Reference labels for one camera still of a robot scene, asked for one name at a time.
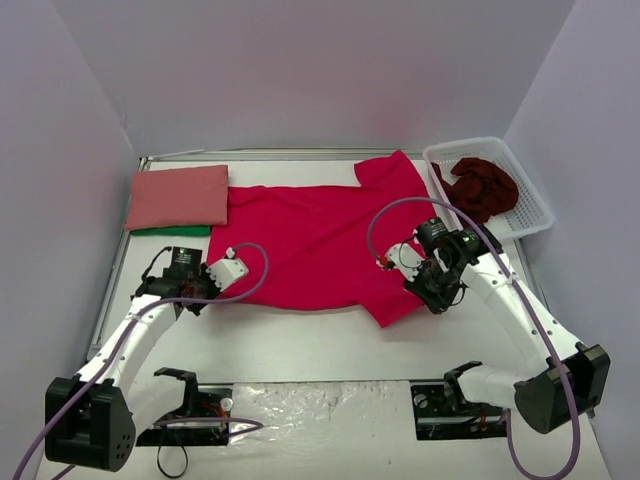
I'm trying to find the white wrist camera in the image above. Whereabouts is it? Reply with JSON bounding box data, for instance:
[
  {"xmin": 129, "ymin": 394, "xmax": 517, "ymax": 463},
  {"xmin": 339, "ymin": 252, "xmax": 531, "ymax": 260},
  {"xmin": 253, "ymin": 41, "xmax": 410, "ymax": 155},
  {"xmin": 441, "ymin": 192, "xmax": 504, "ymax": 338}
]
[
  {"xmin": 205, "ymin": 247, "xmax": 249, "ymax": 292},
  {"xmin": 377, "ymin": 242, "xmax": 424, "ymax": 281}
]

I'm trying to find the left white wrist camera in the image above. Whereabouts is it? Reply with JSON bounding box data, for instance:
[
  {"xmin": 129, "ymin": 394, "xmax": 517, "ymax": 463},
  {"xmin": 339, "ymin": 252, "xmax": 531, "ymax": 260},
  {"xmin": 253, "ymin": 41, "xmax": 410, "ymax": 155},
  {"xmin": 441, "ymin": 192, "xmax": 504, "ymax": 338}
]
[{"xmin": 205, "ymin": 247, "xmax": 249, "ymax": 292}]

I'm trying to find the white plastic basket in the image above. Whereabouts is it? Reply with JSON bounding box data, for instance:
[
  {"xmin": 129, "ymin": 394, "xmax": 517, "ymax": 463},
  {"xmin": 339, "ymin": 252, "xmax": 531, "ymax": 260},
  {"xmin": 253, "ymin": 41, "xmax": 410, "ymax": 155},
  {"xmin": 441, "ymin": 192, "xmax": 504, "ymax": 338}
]
[{"xmin": 423, "ymin": 137, "xmax": 554, "ymax": 240}]

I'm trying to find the folded salmon pink shirt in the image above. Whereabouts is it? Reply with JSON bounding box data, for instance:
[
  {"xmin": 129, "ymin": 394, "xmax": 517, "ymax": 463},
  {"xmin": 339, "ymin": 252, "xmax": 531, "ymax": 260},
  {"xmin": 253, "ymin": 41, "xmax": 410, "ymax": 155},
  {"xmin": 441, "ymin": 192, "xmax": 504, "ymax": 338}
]
[{"xmin": 125, "ymin": 165, "xmax": 229, "ymax": 231}]

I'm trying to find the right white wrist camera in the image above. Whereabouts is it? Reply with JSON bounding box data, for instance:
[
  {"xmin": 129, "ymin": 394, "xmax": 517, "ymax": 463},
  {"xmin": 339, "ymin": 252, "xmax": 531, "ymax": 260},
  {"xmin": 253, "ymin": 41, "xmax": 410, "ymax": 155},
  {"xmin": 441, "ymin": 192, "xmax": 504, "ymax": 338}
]
[{"xmin": 377, "ymin": 242, "xmax": 424, "ymax": 281}]

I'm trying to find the folded green shirt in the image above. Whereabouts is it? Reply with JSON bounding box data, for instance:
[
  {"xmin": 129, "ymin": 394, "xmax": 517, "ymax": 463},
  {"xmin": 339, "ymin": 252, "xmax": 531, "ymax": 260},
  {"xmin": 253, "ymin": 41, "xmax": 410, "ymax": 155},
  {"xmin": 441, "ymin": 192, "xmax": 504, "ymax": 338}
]
[{"xmin": 130, "ymin": 225, "xmax": 212, "ymax": 237}]

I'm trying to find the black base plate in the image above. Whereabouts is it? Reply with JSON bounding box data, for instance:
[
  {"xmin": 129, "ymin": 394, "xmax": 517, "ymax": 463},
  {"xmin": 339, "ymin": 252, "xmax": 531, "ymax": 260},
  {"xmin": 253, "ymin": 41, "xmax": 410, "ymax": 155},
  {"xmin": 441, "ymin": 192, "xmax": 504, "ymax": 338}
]
[
  {"xmin": 410, "ymin": 380, "xmax": 507, "ymax": 441},
  {"xmin": 136, "ymin": 384, "xmax": 233, "ymax": 447}
]

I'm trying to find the dark red t shirt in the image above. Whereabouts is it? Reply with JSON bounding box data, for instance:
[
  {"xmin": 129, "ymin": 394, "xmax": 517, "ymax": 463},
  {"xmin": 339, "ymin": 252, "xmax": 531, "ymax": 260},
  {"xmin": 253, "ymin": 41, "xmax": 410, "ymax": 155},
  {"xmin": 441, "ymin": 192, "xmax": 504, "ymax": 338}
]
[{"xmin": 432, "ymin": 157, "xmax": 519, "ymax": 224}]

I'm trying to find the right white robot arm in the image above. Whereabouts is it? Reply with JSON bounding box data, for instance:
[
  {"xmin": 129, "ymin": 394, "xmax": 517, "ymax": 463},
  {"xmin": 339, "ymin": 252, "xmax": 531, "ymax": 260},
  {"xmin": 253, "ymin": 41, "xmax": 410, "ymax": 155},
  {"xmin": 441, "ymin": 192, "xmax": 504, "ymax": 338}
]
[{"xmin": 387, "ymin": 218, "xmax": 611, "ymax": 434}]

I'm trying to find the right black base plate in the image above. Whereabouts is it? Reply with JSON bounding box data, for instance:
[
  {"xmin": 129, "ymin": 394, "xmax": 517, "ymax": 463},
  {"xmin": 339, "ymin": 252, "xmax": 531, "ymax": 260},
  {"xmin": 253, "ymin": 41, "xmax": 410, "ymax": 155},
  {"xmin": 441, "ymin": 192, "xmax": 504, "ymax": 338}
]
[{"xmin": 410, "ymin": 380, "xmax": 507, "ymax": 441}]

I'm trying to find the bright red t shirt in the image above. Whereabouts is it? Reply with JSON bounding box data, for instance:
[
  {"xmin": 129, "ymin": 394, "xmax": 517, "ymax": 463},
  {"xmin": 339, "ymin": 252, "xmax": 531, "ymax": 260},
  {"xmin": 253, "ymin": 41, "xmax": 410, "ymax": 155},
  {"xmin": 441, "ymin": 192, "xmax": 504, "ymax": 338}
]
[{"xmin": 207, "ymin": 151, "xmax": 435, "ymax": 327}]

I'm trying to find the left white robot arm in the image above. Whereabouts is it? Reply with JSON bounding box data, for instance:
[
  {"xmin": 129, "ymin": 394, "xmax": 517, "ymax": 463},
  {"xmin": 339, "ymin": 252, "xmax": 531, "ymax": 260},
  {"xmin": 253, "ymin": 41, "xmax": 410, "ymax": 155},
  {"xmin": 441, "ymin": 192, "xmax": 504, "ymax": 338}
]
[{"xmin": 44, "ymin": 247, "xmax": 247, "ymax": 472}]

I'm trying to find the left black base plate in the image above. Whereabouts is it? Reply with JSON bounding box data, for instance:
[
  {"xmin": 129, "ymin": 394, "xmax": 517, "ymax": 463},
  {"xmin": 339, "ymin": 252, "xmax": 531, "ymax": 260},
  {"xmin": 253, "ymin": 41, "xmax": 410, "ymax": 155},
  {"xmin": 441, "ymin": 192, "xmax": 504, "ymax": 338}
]
[{"xmin": 136, "ymin": 384, "xmax": 233, "ymax": 447}]

